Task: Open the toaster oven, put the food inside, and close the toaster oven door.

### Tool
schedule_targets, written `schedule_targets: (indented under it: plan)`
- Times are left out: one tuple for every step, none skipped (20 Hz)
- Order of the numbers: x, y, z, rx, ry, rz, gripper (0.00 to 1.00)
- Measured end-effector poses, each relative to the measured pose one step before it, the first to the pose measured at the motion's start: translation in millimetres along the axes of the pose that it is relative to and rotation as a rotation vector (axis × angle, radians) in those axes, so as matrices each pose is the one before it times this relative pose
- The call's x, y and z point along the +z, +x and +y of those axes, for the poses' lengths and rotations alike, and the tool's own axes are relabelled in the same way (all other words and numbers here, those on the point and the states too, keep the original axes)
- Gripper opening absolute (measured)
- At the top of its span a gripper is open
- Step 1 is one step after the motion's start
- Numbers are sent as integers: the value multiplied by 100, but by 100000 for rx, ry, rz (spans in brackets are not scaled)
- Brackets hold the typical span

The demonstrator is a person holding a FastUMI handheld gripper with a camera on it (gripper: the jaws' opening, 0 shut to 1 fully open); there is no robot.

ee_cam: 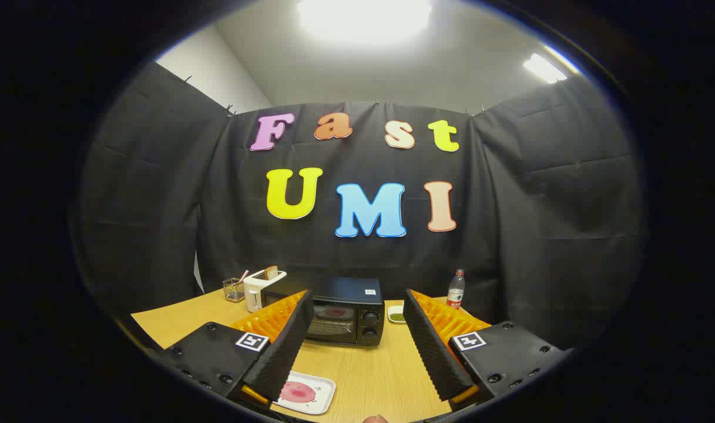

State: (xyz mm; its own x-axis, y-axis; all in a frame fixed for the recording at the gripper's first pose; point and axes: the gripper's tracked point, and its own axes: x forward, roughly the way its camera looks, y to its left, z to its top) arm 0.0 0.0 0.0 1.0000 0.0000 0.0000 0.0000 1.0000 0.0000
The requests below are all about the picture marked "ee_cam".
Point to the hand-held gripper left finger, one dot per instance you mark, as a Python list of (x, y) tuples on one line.
[(286, 352)]

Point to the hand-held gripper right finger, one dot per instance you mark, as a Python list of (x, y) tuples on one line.
[(430, 352)]

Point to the pink round food slice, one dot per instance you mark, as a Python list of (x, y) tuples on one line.
[(298, 392)]

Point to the white square plate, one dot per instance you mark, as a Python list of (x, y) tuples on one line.
[(323, 388)]

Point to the black toaster oven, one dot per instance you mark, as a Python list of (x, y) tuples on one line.
[(345, 294)]

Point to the white pop-up toaster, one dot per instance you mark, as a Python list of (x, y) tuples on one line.
[(254, 291)]

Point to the small white snack dish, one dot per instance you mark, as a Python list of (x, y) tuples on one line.
[(396, 317)]

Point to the clear bottle with red label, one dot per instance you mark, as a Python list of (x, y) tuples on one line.
[(456, 292)]

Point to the brown bread slice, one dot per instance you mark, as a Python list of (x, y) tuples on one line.
[(271, 273)]

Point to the black backdrop cloth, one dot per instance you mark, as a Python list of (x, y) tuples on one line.
[(157, 205)]

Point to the small ceiling light panel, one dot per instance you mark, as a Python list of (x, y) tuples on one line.
[(544, 68)]

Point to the large ceiling light panel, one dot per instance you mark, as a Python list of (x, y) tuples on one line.
[(363, 17)]

